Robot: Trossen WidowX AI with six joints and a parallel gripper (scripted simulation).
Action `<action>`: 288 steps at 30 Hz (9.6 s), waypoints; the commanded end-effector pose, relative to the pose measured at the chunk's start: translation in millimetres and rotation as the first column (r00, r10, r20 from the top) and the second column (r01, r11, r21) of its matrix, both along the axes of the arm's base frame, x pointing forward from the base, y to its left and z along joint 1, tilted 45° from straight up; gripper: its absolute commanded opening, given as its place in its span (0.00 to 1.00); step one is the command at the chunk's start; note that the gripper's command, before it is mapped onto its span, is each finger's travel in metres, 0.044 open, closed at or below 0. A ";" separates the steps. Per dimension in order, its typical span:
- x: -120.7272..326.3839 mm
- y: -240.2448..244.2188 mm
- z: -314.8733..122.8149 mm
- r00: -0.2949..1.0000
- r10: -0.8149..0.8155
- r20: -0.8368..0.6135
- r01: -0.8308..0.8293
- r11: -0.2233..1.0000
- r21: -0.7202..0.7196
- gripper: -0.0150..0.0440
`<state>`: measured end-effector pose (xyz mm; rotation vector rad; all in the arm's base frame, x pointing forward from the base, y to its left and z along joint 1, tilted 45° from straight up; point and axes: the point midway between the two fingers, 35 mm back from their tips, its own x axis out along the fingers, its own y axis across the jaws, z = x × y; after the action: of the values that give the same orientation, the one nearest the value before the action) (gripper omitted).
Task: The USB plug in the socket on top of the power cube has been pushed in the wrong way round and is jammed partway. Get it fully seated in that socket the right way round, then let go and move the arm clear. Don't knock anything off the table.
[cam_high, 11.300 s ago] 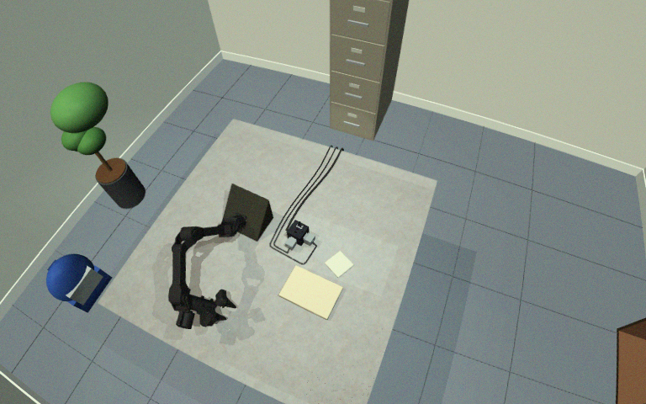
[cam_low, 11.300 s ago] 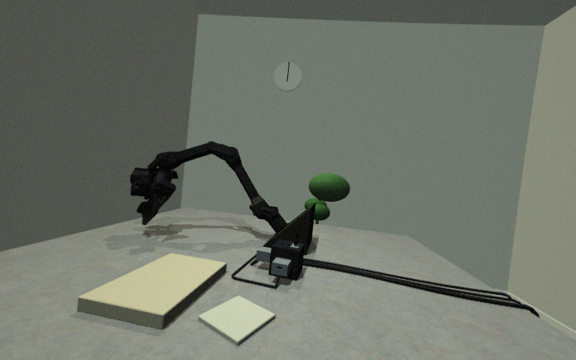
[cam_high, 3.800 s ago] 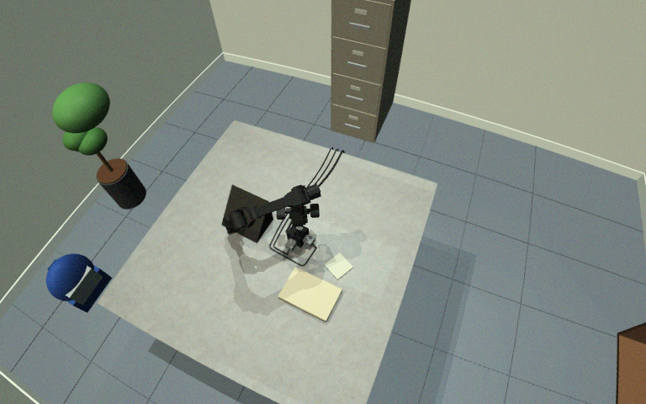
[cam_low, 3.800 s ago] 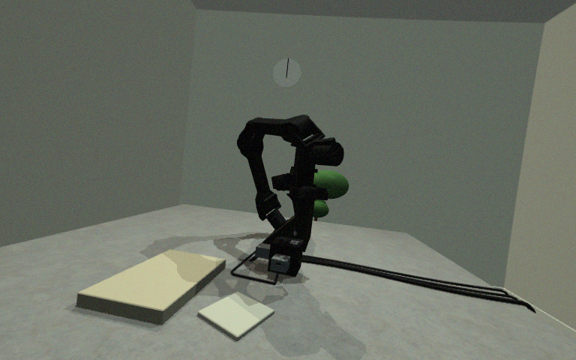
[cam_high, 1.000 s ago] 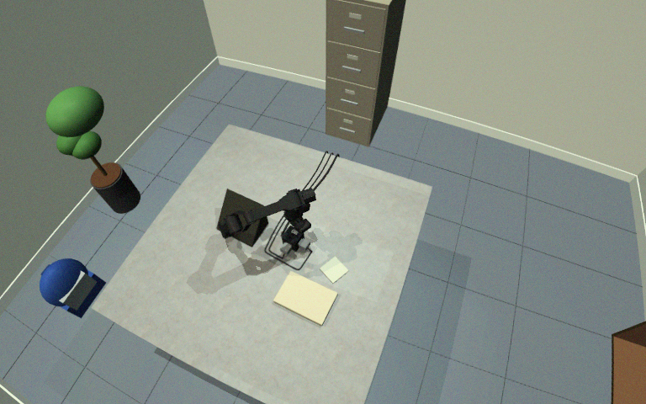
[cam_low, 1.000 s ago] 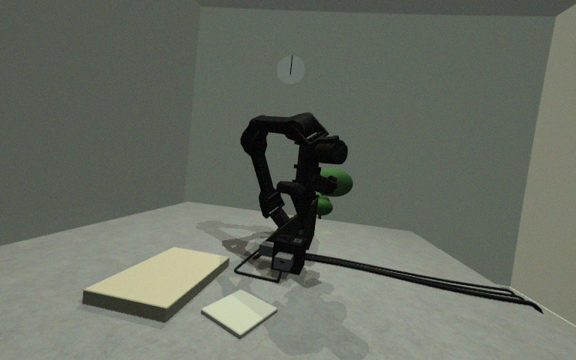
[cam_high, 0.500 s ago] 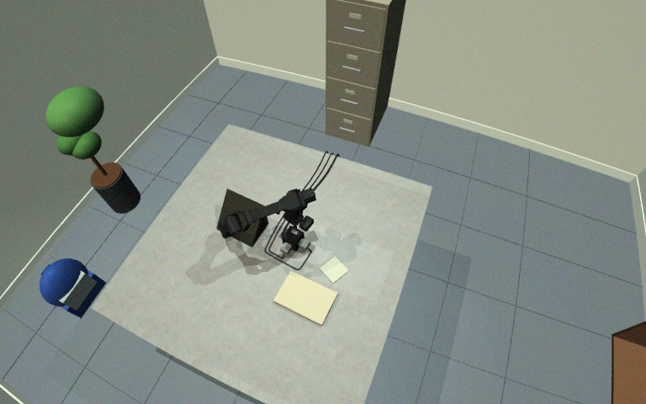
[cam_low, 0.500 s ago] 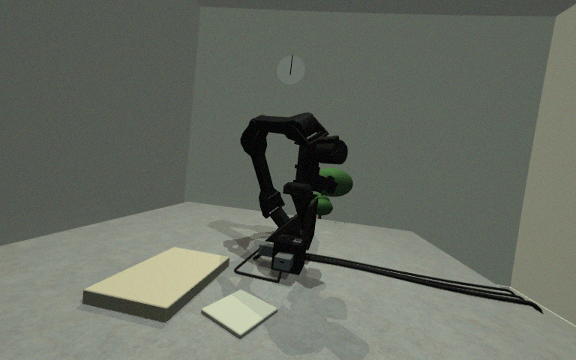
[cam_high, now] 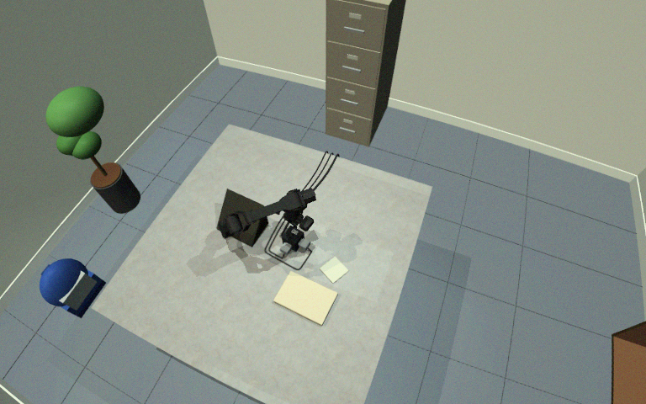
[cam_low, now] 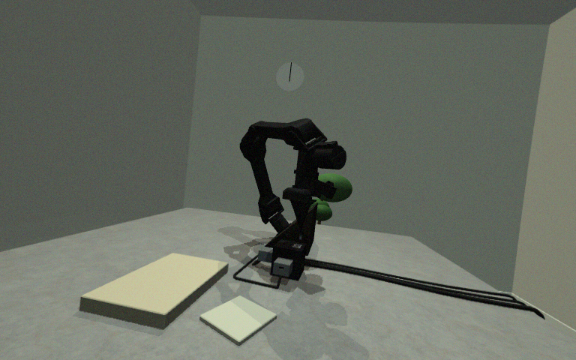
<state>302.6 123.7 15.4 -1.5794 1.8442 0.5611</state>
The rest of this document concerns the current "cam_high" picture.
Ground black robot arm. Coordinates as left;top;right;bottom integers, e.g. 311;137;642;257
218;188;316;239

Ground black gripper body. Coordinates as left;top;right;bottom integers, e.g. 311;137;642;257
283;210;314;231

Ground beige flat rectangular slab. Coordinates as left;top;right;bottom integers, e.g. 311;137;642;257
273;270;338;326

